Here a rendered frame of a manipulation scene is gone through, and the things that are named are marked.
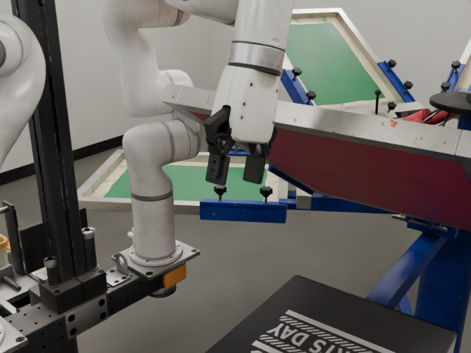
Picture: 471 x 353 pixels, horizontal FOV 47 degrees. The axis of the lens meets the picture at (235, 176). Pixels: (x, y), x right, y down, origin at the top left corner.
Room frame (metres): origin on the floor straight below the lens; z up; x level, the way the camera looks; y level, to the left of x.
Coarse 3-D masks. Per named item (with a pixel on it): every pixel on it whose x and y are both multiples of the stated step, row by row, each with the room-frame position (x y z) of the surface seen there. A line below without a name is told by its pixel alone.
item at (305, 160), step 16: (192, 112) 1.01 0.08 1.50; (256, 144) 1.11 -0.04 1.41; (288, 144) 1.00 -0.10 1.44; (304, 144) 0.95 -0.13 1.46; (272, 160) 1.24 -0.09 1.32; (288, 160) 1.17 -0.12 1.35; (304, 160) 1.10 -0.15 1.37; (320, 160) 1.04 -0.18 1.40; (336, 160) 0.99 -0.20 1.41; (304, 176) 1.32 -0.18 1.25; (320, 176) 1.23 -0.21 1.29; (336, 176) 1.16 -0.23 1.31; (352, 176) 1.09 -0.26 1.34; (336, 192) 1.39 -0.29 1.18; (352, 192) 1.30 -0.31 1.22; (368, 192) 1.22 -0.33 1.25; (384, 208) 1.39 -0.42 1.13
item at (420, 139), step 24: (168, 96) 1.01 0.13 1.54; (192, 96) 0.98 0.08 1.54; (288, 120) 0.85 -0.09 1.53; (312, 120) 0.83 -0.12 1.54; (336, 120) 0.81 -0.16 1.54; (360, 120) 0.79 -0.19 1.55; (384, 120) 0.77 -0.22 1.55; (240, 144) 1.18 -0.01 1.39; (384, 144) 0.76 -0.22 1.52; (408, 144) 0.73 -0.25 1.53; (432, 144) 0.71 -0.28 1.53; (456, 144) 0.70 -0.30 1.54
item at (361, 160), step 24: (336, 144) 0.86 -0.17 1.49; (360, 144) 0.81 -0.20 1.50; (360, 168) 0.98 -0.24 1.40; (384, 168) 0.91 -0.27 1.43; (408, 168) 0.85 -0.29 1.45; (432, 168) 0.80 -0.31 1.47; (456, 168) 0.75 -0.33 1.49; (384, 192) 1.14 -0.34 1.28; (408, 192) 1.05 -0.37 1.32; (432, 192) 0.96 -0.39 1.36; (456, 192) 0.90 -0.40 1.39; (432, 216) 1.24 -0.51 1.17; (456, 216) 1.13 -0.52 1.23
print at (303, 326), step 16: (288, 320) 1.11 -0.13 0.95; (304, 320) 1.11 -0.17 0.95; (272, 336) 1.05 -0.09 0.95; (288, 336) 1.05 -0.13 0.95; (304, 336) 1.05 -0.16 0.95; (320, 336) 1.05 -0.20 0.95; (336, 336) 1.05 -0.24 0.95; (352, 336) 1.05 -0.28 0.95; (256, 352) 0.99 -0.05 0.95; (272, 352) 0.99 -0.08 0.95; (288, 352) 0.99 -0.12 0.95; (304, 352) 0.99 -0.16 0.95; (320, 352) 0.99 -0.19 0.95; (336, 352) 0.99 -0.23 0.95; (352, 352) 0.99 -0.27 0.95; (368, 352) 0.99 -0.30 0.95; (384, 352) 0.99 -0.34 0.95
